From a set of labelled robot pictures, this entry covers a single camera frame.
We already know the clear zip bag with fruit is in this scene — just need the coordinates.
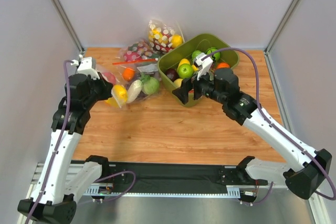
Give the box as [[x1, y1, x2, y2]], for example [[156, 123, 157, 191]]
[[96, 65, 128, 108]]

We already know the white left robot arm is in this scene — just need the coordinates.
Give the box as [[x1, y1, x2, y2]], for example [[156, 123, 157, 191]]
[[17, 73, 113, 223]]

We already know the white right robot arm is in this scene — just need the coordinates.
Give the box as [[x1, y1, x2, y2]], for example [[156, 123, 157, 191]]
[[172, 68, 332, 199]]

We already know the fake yellow quince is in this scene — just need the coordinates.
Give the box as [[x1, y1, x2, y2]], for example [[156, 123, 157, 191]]
[[173, 78, 183, 88]]

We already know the fake dark red plum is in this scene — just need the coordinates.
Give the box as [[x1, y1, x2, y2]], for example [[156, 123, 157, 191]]
[[165, 68, 179, 82]]

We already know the fake green apple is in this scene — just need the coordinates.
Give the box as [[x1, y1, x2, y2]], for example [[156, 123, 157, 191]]
[[177, 63, 194, 79]]

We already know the fake orange in bin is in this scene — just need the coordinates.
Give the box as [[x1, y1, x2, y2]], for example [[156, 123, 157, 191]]
[[216, 62, 230, 69]]

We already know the fake red peach in bag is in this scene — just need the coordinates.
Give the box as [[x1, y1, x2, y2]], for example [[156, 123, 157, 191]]
[[102, 72, 117, 85]]

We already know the fake green cabbage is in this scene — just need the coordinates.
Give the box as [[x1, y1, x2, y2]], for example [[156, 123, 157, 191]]
[[140, 74, 160, 95]]

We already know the fake yellow lemon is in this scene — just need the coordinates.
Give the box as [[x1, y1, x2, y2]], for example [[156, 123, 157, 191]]
[[177, 58, 190, 68]]

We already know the fake striped watermelon ball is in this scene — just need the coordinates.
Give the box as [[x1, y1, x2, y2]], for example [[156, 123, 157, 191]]
[[206, 47, 221, 62]]

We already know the fake bumpy green fruit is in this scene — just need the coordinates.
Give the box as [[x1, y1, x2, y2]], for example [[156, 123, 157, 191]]
[[192, 50, 204, 62]]

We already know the clear bag with orange zipper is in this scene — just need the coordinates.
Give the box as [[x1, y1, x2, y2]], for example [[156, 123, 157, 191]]
[[113, 58, 161, 104]]

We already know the fake orange in bag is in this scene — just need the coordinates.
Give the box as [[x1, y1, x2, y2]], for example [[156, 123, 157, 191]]
[[122, 68, 135, 81]]

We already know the polka dot bag with strawberry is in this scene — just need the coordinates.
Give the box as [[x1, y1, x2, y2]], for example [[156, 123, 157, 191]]
[[117, 39, 161, 62]]

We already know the polka dot bag with lemon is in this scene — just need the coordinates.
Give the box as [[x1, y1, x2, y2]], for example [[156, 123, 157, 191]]
[[148, 19, 185, 54]]

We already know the green plastic bin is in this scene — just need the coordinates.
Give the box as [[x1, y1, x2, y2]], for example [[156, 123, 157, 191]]
[[157, 34, 240, 108]]

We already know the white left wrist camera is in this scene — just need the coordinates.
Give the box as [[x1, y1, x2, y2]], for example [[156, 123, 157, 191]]
[[70, 57, 100, 80]]

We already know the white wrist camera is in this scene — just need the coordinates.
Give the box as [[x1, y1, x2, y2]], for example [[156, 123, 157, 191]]
[[193, 53, 213, 80], [70, 57, 100, 80]]

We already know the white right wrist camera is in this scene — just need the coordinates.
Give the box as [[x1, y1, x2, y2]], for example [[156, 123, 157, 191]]
[[193, 53, 213, 80]]

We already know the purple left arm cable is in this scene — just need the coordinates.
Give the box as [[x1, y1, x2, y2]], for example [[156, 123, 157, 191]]
[[25, 60, 79, 223]]

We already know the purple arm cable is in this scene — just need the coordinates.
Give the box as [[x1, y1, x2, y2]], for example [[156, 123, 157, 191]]
[[204, 47, 336, 200], [25, 60, 79, 223]]

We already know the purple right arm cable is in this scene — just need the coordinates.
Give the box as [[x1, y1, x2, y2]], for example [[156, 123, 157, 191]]
[[204, 47, 336, 200]]

